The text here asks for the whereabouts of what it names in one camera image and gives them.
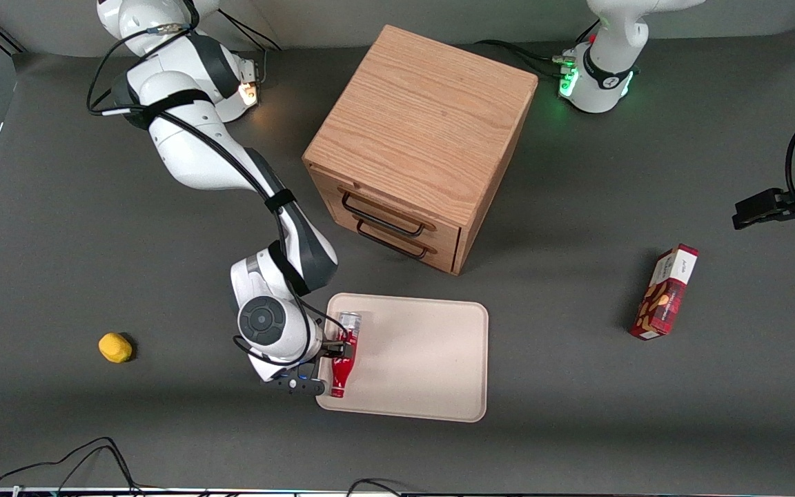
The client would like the wooden drawer cabinet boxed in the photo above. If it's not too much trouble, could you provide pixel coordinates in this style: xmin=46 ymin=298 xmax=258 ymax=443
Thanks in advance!
xmin=302 ymin=25 xmax=538 ymax=276

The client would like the black wire drawer handle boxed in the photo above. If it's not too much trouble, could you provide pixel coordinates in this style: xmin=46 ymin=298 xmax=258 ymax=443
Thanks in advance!
xmin=341 ymin=191 xmax=426 ymax=237
xmin=356 ymin=220 xmax=430 ymax=260

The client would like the black cable along right arm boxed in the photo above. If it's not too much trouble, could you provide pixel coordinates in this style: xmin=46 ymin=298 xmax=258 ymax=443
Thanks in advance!
xmin=86 ymin=0 xmax=350 ymax=367

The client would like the black floor cable pair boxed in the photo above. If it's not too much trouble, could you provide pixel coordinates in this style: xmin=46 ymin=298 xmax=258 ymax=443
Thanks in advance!
xmin=0 ymin=436 xmax=144 ymax=495

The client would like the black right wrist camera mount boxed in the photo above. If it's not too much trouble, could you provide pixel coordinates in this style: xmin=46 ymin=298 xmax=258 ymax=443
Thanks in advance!
xmin=262 ymin=371 xmax=328 ymax=397

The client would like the beige plastic tray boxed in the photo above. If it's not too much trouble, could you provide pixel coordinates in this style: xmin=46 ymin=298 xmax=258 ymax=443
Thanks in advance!
xmin=317 ymin=293 xmax=489 ymax=422

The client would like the yellow lemon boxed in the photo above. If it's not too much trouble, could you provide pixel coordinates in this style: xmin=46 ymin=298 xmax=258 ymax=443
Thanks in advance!
xmin=99 ymin=333 xmax=133 ymax=364

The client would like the black left arm base cable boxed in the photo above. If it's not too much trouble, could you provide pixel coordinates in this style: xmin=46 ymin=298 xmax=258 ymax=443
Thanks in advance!
xmin=473 ymin=39 xmax=565 ymax=78

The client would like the black short floor cable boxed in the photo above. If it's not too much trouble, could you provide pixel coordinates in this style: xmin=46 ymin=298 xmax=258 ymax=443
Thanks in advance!
xmin=346 ymin=478 xmax=406 ymax=497

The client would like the black right arm base cable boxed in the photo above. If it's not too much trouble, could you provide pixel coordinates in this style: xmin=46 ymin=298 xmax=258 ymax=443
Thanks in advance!
xmin=218 ymin=8 xmax=285 ymax=53

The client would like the red cookie box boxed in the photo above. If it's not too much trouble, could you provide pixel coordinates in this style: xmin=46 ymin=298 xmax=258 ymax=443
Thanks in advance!
xmin=629 ymin=244 xmax=700 ymax=340

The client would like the black arm base cable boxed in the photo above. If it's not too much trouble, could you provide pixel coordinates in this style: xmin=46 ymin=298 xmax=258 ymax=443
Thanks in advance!
xmin=473 ymin=39 xmax=565 ymax=78
xmin=218 ymin=8 xmax=285 ymax=53

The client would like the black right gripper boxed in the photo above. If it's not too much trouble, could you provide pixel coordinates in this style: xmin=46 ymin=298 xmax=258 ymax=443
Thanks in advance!
xmin=313 ymin=329 xmax=355 ymax=362

